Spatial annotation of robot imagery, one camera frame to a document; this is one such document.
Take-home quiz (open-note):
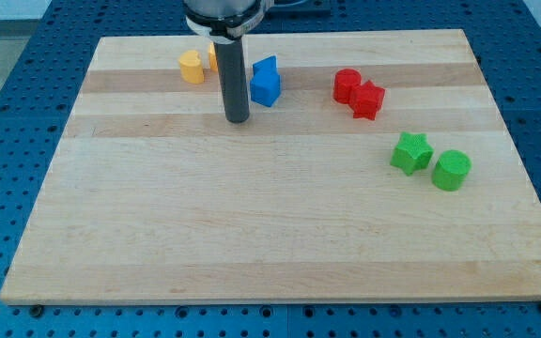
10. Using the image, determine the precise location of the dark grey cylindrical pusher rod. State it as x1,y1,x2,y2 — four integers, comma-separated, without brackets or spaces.
214,39,250,124

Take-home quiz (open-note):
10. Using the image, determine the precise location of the red star block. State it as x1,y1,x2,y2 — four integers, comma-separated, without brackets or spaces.
348,81,386,120

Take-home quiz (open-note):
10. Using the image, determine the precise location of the green star block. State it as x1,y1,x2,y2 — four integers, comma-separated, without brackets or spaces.
390,131,434,176

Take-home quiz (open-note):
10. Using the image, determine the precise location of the yellow block behind rod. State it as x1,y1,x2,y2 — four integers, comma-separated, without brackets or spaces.
208,43,218,72

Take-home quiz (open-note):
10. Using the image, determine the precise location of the blue block at rear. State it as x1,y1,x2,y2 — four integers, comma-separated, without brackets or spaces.
252,55,277,75

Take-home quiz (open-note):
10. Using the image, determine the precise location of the yellow heart block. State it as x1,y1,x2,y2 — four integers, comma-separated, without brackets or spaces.
178,50,205,85

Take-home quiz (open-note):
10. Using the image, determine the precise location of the blue cube block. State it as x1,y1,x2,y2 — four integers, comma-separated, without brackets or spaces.
250,70,281,107

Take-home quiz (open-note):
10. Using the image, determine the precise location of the red cylinder block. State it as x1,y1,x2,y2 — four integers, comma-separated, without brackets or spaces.
332,69,362,104

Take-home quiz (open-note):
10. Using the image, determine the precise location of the light wooden board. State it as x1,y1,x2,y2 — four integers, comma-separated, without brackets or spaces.
0,29,541,305

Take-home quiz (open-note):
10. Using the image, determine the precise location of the green cylinder block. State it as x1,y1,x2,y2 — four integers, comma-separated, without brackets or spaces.
431,149,472,192

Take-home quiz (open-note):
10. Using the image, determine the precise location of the blue perforated table frame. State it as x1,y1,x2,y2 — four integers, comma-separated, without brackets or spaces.
0,0,541,337

